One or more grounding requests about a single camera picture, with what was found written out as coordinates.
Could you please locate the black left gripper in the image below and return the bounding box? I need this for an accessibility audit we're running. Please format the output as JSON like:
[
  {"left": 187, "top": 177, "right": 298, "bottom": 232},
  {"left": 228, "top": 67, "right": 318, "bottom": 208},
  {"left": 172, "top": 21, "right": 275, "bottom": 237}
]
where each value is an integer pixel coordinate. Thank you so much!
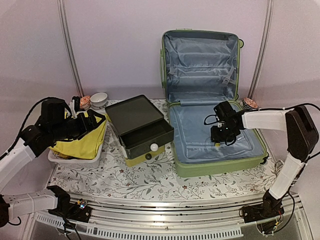
[{"left": 50, "top": 108, "right": 106, "bottom": 142}]

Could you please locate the plain yellow garment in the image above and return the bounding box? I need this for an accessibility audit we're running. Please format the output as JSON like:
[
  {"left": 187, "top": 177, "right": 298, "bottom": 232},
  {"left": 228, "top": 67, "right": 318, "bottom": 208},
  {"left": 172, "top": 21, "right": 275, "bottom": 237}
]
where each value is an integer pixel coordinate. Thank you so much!
[{"left": 49, "top": 120, "right": 107, "bottom": 160}]

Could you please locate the floral white tablecloth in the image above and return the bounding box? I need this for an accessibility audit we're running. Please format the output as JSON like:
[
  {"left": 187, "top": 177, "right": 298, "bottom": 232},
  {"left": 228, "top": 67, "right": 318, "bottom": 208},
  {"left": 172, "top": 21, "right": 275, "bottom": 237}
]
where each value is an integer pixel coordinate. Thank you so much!
[{"left": 47, "top": 98, "right": 281, "bottom": 202}]

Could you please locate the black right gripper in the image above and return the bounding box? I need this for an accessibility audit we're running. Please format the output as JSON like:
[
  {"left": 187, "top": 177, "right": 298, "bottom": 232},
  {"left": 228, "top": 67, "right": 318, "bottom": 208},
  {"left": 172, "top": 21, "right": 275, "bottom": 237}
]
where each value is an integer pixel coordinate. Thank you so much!
[{"left": 211, "top": 122, "right": 238, "bottom": 142}]

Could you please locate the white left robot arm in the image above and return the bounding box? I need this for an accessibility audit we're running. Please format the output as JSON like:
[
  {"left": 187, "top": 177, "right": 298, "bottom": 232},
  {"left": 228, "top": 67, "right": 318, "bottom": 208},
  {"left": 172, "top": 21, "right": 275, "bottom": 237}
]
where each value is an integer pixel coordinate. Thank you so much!
[{"left": 0, "top": 96, "right": 107, "bottom": 227}]

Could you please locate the green hard-shell suitcase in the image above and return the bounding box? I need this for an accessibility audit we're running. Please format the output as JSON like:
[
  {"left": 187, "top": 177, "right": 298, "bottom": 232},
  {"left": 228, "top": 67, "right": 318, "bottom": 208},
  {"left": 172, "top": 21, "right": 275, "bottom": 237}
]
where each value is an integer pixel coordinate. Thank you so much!
[{"left": 160, "top": 29, "right": 268, "bottom": 178}]

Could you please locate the small white bowl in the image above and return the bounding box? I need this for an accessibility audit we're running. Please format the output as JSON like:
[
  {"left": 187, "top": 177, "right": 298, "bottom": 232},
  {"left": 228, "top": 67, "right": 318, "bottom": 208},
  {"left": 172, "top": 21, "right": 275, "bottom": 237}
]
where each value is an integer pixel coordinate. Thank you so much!
[{"left": 90, "top": 92, "right": 108, "bottom": 108}]

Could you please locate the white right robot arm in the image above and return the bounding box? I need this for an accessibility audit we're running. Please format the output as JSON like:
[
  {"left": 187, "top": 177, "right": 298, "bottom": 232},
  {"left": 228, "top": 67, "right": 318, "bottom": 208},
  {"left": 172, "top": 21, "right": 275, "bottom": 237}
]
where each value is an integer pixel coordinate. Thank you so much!
[{"left": 210, "top": 101, "right": 320, "bottom": 223}]

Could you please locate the white plastic mesh basket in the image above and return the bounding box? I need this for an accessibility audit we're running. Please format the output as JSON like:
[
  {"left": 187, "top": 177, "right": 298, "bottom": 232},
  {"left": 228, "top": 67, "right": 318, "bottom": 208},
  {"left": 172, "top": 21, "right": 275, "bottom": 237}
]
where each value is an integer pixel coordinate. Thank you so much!
[{"left": 47, "top": 120, "right": 108, "bottom": 168}]

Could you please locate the aluminium front rail frame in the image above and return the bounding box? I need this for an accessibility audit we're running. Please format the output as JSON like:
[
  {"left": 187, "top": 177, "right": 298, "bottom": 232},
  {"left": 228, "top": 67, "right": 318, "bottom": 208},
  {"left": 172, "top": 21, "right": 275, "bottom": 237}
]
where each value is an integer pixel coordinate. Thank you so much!
[{"left": 22, "top": 193, "right": 313, "bottom": 240}]

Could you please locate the red patterned small bowl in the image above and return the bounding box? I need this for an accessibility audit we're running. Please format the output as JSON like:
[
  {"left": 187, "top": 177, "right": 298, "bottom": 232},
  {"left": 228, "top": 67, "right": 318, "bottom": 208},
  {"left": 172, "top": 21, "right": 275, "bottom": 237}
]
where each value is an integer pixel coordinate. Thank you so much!
[{"left": 80, "top": 95, "right": 91, "bottom": 110}]

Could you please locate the drawer cabinet with dark top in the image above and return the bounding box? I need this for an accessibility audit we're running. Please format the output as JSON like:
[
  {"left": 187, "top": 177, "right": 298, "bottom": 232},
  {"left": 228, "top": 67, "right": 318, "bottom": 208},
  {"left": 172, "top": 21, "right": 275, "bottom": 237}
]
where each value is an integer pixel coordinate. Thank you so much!
[{"left": 105, "top": 94, "right": 174, "bottom": 167}]

